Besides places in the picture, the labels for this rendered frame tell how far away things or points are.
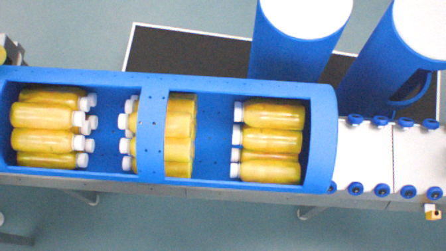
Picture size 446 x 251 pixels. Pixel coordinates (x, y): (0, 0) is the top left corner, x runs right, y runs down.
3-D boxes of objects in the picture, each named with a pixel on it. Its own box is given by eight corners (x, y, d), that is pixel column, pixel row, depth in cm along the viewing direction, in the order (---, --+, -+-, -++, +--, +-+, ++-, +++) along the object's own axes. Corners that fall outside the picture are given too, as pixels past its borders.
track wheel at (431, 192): (446, 190, 138) (443, 185, 139) (430, 189, 138) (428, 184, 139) (441, 202, 140) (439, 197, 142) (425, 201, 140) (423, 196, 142)
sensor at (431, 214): (435, 220, 144) (441, 218, 139) (425, 219, 144) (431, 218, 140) (433, 193, 146) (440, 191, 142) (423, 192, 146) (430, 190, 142)
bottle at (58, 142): (18, 120, 131) (79, 124, 131) (22, 141, 135) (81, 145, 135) (8, 135, 126) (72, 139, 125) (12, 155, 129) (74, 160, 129)
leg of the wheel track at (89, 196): (99, 206, 235) (56, 184, 174) (86, 204, 235) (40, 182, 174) (100, 193, 236) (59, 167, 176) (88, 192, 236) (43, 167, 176)
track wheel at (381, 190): (392, 187, 138) (391, 182, 139) (376, 186, 138) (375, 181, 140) (389, 198, 140) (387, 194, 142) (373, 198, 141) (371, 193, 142)
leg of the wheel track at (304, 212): (309, 220, 233) (340, 203, 172) (297, 219, 233) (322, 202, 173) (309, 207, 234) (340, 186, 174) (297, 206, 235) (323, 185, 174)
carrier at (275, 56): (314, 115, 231) (296, 60, 238) (366, 28, 147) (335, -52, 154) (254, 131, 229) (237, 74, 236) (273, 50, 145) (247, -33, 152)
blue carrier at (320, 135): (316, 202, 140) (339, 183, 113) (8, 180, 142) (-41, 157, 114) (317, 105, 148) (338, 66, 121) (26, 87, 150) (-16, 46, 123)
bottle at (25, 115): (6, 109, 123) (72, 113, 123) (16, 96, 129) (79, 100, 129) (11, 132, 127) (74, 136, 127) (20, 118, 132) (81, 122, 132)
